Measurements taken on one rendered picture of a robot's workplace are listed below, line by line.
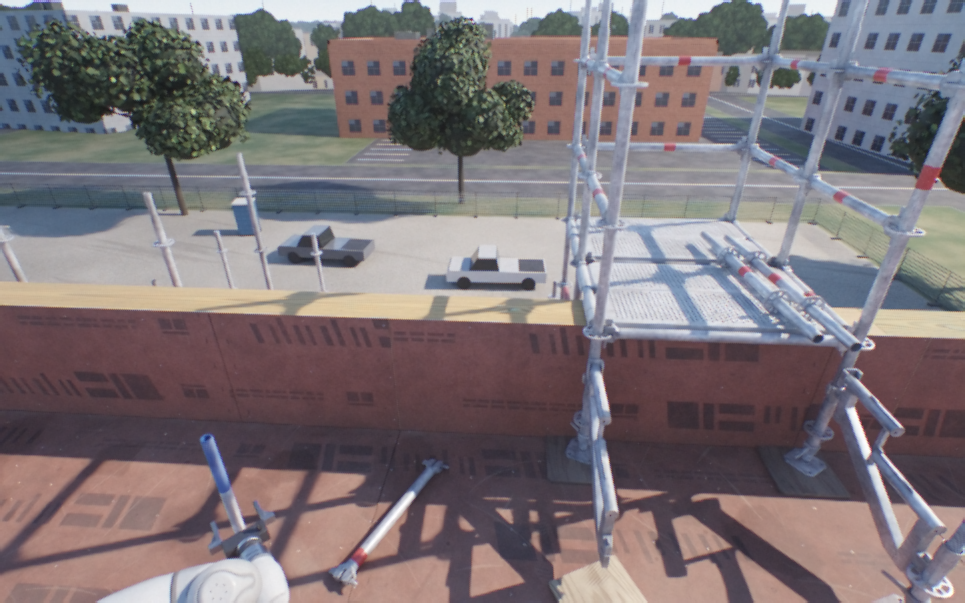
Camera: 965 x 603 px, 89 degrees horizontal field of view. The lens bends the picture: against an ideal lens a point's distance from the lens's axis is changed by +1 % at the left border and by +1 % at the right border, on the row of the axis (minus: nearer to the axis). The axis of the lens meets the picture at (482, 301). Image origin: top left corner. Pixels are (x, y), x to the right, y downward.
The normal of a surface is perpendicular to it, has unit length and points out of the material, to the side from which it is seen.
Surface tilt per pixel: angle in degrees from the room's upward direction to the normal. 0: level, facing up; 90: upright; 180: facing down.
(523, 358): 90
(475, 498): 0
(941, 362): 90
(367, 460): 0
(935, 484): 0
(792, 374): 90
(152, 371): 90
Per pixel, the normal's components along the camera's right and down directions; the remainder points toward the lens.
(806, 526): 0.00, -0.88
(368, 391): -0.07, 0.48
